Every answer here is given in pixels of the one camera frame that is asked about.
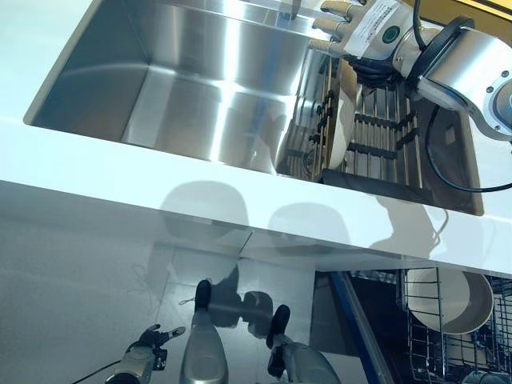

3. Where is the wire dishwasher rack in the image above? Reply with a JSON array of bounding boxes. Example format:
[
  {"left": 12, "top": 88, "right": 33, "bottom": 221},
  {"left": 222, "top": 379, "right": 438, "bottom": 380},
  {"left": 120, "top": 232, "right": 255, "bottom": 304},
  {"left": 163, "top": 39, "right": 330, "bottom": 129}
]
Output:
[{"left": 350, "top": 266, "right": 512, "bottom": 384}]

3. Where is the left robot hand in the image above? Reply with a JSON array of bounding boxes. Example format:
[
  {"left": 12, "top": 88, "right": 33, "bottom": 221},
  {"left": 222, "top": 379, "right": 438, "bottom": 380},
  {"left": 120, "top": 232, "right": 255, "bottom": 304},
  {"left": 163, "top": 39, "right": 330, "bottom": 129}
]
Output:
[{"left": 126, "top": 323, "right": 187, "bottom": 358}]

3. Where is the right robot leg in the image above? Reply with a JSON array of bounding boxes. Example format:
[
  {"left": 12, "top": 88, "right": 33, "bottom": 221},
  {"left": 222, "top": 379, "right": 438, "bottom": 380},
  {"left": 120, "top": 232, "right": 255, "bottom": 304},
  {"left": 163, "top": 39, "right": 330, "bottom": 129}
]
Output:
[{"left": 265, "top": 303, "right": 342, "bottom": 384}]

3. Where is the deep cream ceramic plate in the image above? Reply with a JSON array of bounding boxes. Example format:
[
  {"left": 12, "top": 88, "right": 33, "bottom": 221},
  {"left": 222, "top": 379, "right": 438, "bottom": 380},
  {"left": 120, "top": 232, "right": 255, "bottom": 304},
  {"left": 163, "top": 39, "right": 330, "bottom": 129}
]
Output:
[{"left": 405, "top": 266, "right": 496, "bottom": 336}]

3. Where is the black sink dish rack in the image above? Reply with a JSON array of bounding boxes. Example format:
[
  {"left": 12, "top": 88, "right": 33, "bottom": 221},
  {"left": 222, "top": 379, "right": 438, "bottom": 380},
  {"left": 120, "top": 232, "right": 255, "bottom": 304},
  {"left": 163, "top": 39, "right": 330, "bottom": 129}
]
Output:
[{"left": 275, "top": 35, "right": 436, "bottom": 198}]

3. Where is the stainless steel sink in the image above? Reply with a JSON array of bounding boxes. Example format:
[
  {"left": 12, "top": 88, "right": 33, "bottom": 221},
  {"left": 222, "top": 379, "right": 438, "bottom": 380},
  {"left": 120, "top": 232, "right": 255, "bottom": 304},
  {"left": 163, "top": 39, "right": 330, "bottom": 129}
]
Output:
[{"left": 22, "top": 0, "right": 486, "bottom": 218}]

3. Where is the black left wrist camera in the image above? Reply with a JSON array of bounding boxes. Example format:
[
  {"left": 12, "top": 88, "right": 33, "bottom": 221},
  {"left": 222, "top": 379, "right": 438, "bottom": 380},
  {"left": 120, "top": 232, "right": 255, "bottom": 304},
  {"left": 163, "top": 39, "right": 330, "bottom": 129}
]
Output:
[{"left": 153, "top": 347, "right": 169, "bottom": 372}]

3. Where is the wide white cabinet door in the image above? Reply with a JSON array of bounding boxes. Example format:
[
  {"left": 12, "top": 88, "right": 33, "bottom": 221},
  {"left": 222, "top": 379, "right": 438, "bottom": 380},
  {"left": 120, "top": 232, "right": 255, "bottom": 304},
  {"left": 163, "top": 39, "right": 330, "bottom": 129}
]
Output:
[{"left": 0, "top": 179, "right": 256, "bottom": 384}]

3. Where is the shallow cream ceramic plate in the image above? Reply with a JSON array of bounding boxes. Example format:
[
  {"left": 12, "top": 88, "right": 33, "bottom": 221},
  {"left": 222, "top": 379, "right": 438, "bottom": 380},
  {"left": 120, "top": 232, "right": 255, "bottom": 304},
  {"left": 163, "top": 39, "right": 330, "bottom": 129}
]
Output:
[{"left": 325, "top": 58, "right": 364, "bottom": 170}]

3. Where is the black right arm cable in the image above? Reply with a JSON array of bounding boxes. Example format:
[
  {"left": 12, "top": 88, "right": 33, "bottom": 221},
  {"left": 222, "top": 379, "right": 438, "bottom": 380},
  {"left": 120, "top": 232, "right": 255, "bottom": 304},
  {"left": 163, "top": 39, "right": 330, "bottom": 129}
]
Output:
[{"left": 410, "top": 0, "right": 512, "bottom": 194}]

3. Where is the narrow white cabinet door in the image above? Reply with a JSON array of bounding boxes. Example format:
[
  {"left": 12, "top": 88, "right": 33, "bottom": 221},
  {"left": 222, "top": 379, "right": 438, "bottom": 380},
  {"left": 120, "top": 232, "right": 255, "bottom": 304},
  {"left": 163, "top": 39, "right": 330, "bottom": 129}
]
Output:
[{"left": 238, "top": 230, "right": 407, "bottom": 278}]

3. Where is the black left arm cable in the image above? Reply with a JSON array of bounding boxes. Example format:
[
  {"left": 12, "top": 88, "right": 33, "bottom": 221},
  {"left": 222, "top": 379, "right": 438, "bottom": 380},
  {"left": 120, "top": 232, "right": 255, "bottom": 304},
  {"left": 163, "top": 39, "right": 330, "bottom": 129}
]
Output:
[{"left": 73, "top": 358, "right": 122, "bottom": 384}]

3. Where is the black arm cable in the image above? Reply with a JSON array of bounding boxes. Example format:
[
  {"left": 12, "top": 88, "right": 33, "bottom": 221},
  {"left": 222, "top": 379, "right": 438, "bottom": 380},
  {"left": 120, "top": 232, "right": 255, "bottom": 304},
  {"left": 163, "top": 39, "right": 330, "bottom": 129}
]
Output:
[
  {"left": 73, "top": 358, "right": 122, "bottom": 384},
  {"left": 410, "top": 0, "right": 512, "bottom": 194}
]

